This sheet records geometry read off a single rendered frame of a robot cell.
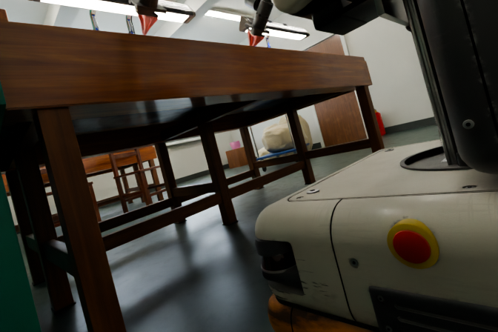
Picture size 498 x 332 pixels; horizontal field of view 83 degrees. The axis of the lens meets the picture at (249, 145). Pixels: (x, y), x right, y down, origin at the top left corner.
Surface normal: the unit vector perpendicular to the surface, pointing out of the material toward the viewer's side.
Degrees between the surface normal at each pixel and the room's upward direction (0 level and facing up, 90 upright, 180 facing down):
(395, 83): 90
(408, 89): 90
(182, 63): 90
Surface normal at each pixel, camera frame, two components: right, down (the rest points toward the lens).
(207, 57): 0.67, -0.18
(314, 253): -0.70, 0.18
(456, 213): -0.64, -0.63
